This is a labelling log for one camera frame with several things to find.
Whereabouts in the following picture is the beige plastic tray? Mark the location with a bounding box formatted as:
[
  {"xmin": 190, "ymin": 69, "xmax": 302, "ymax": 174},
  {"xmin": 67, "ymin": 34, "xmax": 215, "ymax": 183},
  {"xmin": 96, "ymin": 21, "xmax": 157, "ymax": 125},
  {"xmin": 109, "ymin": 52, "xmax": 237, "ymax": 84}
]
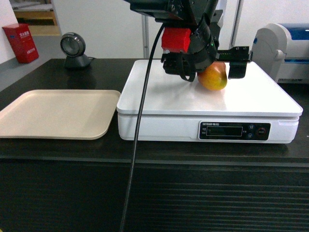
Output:
[{"xmin": 0, "ymin": 90, "xmax": 120, "ymax": 140}]

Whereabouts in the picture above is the black cable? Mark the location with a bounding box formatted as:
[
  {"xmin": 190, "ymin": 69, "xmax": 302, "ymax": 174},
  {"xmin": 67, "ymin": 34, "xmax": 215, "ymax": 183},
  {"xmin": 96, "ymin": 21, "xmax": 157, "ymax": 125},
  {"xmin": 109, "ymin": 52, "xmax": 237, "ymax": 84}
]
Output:
[{"xmin": 119, "ymin": 21, "xmax": 167, "ymax": 232}]

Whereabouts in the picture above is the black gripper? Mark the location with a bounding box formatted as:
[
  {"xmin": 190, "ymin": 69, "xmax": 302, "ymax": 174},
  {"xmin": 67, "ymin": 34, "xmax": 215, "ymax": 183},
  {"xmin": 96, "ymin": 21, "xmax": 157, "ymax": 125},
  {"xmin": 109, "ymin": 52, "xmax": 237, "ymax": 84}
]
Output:
[{"xmin": 161, "ymin": 14, "xmax": 253, "ymax": 82}]

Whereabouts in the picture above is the wooden shelf background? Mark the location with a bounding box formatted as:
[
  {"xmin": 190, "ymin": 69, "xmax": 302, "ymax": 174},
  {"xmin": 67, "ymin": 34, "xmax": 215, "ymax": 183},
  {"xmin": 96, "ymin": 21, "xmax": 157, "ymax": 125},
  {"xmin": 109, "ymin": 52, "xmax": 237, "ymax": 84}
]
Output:
[{"xmin": 10, "ymin": 0, "xmax": 60, "ymax": 36}]

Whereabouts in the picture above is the red fire extinguisher box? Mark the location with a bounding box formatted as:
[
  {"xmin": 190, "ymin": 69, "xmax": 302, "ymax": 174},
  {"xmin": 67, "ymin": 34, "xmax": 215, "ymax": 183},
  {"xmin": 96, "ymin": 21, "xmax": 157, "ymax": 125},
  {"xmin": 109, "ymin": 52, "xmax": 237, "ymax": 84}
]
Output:
[{"xmin": 2, "ymin": 23, "xmax": 39, "ymax": 63}]

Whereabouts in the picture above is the red yellow mango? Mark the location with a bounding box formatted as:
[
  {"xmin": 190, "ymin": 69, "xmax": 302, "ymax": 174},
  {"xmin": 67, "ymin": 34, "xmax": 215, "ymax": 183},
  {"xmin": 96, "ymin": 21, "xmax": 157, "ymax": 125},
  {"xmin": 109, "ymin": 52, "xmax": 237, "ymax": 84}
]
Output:
[{"xmin": 197, "ymin": 62, "xmax": 227, "ymax": 91}]

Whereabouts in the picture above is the black barcode scanner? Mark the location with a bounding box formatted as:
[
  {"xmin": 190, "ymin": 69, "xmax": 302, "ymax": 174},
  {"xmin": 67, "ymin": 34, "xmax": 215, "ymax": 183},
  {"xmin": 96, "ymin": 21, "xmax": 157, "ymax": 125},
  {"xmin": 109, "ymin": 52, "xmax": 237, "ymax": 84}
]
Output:
[{"xmin": 60, "ymin": 32, "xmax": 94, "ymax": 70}]

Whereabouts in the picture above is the white receipt printer kiosk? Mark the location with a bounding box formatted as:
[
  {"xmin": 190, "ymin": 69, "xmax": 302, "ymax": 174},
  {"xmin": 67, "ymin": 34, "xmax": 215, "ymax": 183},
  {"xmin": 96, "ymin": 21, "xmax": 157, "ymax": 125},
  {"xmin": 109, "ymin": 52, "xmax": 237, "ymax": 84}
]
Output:
[{"xmin": 163, "ymin": 0, "xmax": 227, "ymax": 61}]

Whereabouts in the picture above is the white checkout scale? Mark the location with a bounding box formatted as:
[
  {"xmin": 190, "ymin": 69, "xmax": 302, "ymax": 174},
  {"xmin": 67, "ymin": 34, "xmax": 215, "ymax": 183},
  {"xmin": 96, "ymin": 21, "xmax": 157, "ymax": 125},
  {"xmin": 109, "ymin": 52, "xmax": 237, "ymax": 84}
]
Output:
[{"xmin": 117, "ymin": 60, "xmax": 303, "ymax": 144}]

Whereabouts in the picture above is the red wrist block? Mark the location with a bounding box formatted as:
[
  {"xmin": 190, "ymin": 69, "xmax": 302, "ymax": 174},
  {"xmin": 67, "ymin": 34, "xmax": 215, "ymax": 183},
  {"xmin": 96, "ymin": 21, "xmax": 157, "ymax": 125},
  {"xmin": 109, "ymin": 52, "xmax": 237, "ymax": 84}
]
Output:
[{"xmin": 161, "ymin": 27, "xmax": 191, "ymax": 53}]

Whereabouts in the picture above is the grey blue label printer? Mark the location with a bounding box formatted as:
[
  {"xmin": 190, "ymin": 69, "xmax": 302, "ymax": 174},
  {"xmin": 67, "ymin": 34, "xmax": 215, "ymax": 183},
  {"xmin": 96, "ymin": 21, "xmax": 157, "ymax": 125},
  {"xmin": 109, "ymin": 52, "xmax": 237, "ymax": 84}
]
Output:
[{"xmin": 252, "ymin": 23, "xmax": 309, "ymax": 84}]

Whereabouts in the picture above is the black checkout counter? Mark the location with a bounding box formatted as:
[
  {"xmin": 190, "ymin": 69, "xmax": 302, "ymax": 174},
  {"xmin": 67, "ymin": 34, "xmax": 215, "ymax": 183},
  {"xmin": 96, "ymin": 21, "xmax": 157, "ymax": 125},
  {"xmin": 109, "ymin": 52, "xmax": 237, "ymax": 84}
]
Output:
[{"xmin": 0, "ymin": 58, "xmax": 309, "ymax": 232}]

